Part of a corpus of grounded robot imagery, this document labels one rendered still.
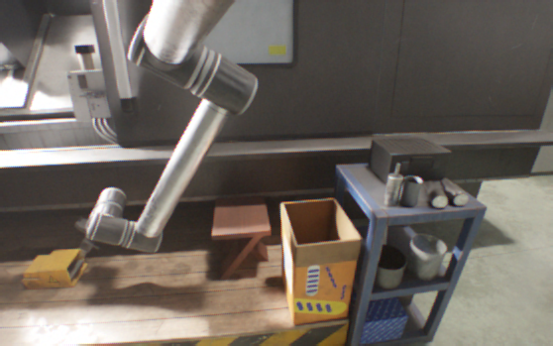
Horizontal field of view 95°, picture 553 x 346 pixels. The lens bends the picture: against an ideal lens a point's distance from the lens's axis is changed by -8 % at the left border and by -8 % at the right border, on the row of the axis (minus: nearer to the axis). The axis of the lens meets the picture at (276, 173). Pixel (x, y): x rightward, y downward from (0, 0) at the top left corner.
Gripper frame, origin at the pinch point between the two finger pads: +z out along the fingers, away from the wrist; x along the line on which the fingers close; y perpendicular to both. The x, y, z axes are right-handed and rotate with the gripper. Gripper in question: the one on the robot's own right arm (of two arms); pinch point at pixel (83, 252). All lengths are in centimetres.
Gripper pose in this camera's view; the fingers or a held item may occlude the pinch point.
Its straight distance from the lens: 162.9
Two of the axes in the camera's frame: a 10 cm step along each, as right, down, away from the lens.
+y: 7.8, 5.1, 3.5
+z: -6.1, 7.5, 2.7
